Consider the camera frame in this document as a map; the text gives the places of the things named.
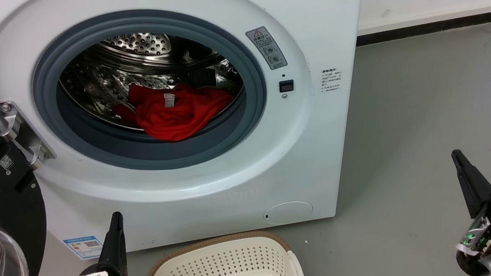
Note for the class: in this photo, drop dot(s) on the cream perforated laundry basket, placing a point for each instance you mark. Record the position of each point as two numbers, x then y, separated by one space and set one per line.
226 267

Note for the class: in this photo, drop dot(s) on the red garment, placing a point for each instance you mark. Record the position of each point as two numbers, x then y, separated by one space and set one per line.
165 121

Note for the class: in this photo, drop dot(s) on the stainless steel washing machine drum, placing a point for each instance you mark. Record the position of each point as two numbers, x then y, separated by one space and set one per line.
139 44

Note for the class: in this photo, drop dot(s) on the blue energy label sticker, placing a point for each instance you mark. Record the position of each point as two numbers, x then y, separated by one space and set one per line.
84 247

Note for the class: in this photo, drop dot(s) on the grey rubber door gasket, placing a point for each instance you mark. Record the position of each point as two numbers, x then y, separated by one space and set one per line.
82 150

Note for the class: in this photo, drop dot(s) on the metal door hinge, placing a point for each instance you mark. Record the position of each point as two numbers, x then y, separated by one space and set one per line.
21 132

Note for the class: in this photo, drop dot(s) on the black baseboard strip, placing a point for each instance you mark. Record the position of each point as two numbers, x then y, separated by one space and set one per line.
428 28

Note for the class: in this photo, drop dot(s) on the round white filter cover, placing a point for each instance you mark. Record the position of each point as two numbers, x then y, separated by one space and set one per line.
289 213

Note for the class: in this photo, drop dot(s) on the small printed text label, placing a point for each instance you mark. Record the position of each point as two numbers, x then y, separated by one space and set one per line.
330 79

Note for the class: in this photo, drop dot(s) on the black door latch socket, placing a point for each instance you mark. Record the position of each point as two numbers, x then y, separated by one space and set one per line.
286 86

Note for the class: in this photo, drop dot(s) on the white front-load washing machine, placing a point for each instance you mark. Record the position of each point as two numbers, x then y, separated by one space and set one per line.
307 26

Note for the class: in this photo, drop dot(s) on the grey warning sticker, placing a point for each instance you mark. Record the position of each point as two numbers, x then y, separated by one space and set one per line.
266 48

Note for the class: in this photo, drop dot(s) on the white wall ledge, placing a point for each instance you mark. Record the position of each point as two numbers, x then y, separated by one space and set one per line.
431 16

